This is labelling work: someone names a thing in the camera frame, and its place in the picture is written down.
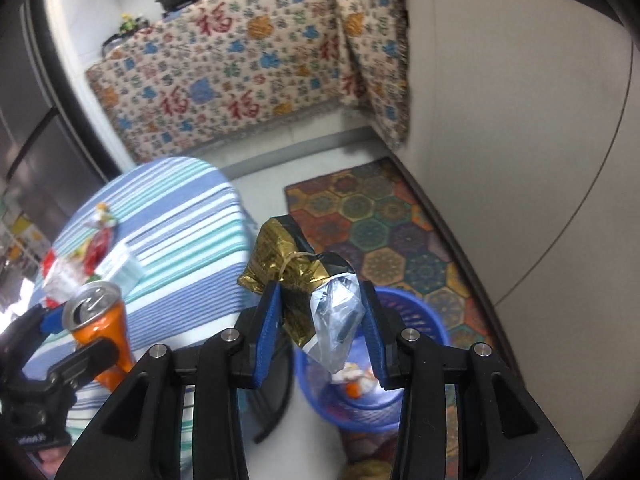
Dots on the grey refrigerator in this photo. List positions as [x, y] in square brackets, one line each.
[45, 150]

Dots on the red crumpled wrapper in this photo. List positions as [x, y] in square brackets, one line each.
[97, 252]

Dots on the gold black foil bag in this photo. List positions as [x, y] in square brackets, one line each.
[295, 280]

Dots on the colourful hexagon floor mat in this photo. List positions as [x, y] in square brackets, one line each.
[380, 225]

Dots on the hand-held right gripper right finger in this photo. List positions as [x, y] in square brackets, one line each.
[375, 340]

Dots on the blue plastic basket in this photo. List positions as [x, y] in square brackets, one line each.
[425, 312]

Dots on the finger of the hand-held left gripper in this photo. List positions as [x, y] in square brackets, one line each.
[90, 357]
[50, 319]

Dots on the storage shelf with boxes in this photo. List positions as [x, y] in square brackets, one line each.
[17, 245]

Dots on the clear box with cartoon print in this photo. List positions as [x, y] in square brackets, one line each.
[120, 265]

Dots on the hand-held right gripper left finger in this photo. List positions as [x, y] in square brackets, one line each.
[267, 340]

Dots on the blue striped tablecloth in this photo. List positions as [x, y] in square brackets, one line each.
[175, 220]

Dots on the white orange wrapper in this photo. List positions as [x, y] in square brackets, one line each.
[355, 377]

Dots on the printed blanket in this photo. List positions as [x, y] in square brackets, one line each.
[372, 60]
[215, 75]

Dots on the orange drink can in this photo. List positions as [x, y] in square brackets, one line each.
[107, 325]

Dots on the black dish with ornament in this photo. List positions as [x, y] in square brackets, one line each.
[127, 25]

